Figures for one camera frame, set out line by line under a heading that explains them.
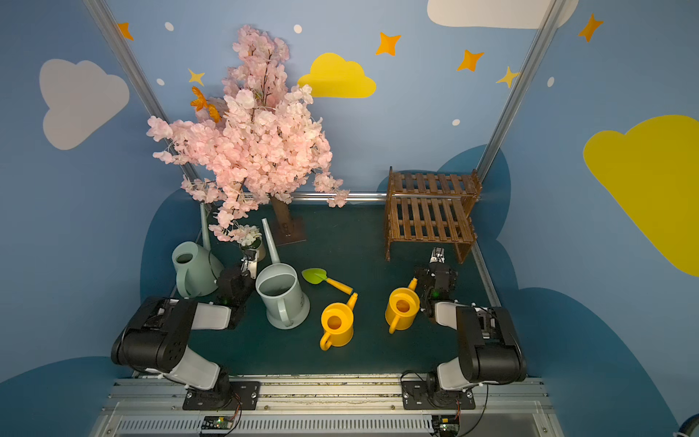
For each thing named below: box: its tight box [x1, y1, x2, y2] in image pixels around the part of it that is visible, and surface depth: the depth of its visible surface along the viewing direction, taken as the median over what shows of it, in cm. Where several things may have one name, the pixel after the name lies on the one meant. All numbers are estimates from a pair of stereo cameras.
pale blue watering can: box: [255, 217, 311, 330], surface depth 77 cm
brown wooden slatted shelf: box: [384, 166, 484, 264], surface depth 98 cm
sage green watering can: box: [171, 202, 225, 299], surface depth 88 cm
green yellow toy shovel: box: [301, 267, 355, 295], surface depth 98 cm
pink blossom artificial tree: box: [147, 25, 350, 248], surface depth 73 cm
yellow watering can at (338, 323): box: [319, 292, 359, 352], surface depth 80 cm
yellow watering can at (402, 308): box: [384, 277, 421, 335], surface depth 82 cm
